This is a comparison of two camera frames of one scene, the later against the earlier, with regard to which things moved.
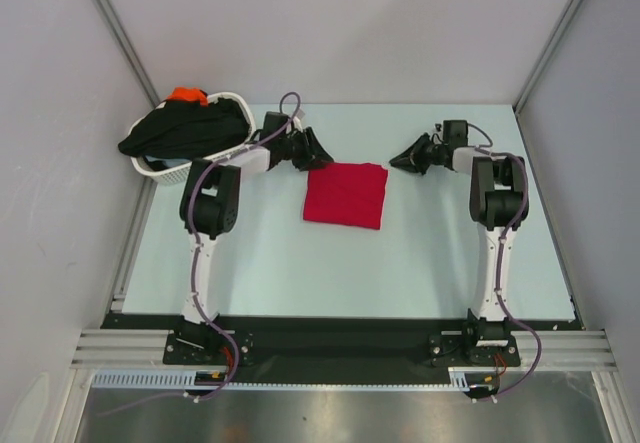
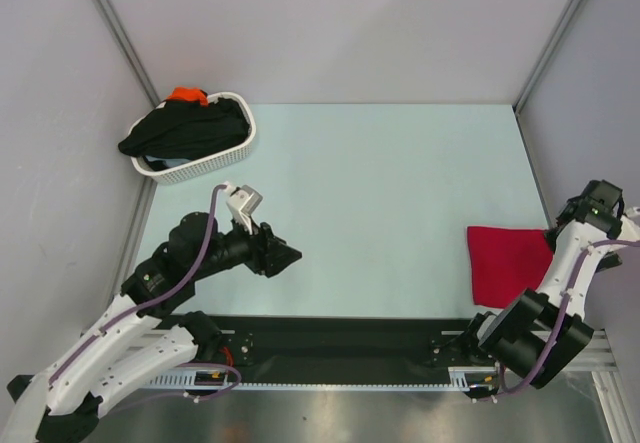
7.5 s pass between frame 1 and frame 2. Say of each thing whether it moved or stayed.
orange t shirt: stayed
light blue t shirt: stayed
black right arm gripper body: moved
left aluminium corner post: stayed
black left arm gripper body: moved
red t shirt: moved
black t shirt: stayed
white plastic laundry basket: stayed
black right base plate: stayed
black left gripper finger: moved
